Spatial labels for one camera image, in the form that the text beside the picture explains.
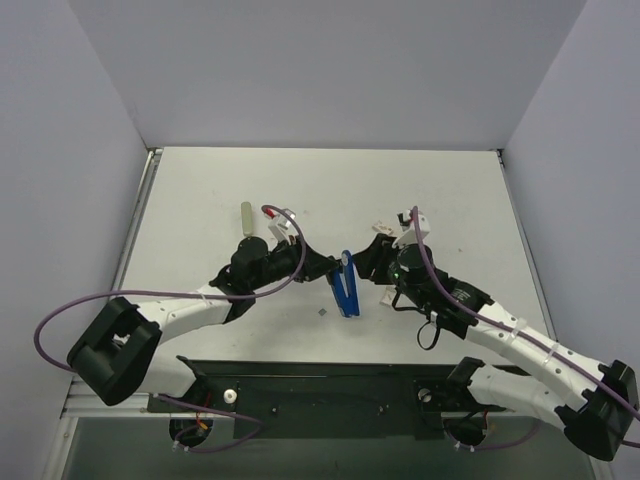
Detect beige white stapler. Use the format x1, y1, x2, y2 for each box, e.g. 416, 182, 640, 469
240, 201, 254, 237

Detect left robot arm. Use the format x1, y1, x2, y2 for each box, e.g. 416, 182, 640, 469
67, 237, 339, 412

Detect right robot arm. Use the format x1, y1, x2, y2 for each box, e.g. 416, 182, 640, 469
353, 234, 639, 461

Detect white staple box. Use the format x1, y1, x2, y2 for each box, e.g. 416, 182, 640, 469
372, 221, 395, 236

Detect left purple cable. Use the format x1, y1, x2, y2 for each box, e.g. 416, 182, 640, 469
34, 203, 307, 372

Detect purple cable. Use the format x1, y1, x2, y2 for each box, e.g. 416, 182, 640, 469
34, 203, 307, 372
409, 205, 640, 416

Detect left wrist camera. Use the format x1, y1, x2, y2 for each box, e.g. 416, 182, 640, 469
263, 207, 297, 243

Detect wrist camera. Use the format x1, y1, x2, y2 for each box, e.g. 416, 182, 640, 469
393, 210, 431, 248
263, 207, 297, 243

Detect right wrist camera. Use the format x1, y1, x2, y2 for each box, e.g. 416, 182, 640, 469
393, 210, 431, 248

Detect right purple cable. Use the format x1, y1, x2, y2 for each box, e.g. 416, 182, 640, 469
409, 205, 640, 416

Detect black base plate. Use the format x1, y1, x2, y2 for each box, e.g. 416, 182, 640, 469
139, 356, 516, 443

